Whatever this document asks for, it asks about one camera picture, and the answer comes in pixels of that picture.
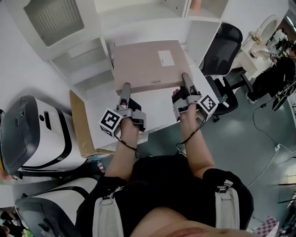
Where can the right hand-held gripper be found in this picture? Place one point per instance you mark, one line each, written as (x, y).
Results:
(208, 105)

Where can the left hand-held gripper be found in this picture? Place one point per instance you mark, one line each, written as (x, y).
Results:
(111, 121)

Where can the white shelving cabinet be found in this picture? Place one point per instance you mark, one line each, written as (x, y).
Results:
(143, 25)

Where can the person's right forearm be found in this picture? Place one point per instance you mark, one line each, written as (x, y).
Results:
(195, 150)

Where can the person's left forearm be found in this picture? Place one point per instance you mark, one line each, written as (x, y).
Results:
(122, 159)

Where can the white desk with shelves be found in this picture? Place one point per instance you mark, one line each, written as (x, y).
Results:
(159, 108)

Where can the person's left hand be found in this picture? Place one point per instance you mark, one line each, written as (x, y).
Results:
(123, 101)

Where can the person's right hand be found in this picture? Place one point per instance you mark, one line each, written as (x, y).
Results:
(176, 92)

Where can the teal object on chair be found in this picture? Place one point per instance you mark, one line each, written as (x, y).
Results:
(223, 98)

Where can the black office chair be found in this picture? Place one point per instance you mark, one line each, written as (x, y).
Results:
(224, 51)

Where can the brown cardboard box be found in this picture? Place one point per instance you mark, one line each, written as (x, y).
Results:
(81, 125)

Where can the white vanity dresser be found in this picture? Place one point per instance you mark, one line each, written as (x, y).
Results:
(256, 60)

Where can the small bottle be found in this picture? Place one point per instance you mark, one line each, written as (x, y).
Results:
(100, 166)

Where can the pink vase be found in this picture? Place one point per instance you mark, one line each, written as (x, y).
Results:
(195, 4)

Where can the pink flower bunch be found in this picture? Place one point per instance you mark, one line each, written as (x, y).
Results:
(256, 36)

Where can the white and black machine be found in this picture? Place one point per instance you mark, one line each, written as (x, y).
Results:
(53, 139)
(57, 203)

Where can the black round fan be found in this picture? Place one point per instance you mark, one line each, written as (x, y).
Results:
(281, 101)

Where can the person's black shirt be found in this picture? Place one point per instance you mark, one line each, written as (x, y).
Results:
(166, 182)

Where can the ribbed glass cabinet door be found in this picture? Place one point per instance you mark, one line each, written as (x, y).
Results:
(55, 20)

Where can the white plug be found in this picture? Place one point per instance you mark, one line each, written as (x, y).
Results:
(277, 147)

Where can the pink checked cloth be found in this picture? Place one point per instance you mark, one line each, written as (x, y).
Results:
(266, 228)

